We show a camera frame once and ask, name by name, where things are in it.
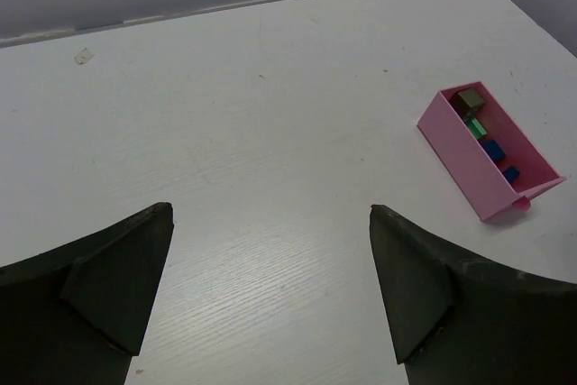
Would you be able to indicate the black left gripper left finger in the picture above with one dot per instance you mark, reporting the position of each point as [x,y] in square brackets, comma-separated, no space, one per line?
[78,314]

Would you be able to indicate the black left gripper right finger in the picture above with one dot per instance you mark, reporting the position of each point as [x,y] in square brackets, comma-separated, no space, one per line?
[456,317]

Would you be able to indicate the pink plastic box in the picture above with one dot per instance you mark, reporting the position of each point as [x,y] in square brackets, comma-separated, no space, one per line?
[480,179]

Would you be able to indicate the brown wood block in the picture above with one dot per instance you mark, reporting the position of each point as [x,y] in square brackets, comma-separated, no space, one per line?
[467,102]

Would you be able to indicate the dark blue long block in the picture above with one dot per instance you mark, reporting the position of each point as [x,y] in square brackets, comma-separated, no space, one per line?
[511,174]

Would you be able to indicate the blue cube block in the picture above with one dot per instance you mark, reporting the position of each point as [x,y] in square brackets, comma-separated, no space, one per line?
[493,150]

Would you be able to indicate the green wood block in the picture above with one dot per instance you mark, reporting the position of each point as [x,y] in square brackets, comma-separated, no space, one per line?
[476,128]

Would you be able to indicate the clear tape scrap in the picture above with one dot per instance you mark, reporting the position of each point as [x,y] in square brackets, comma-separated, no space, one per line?
[83,57]

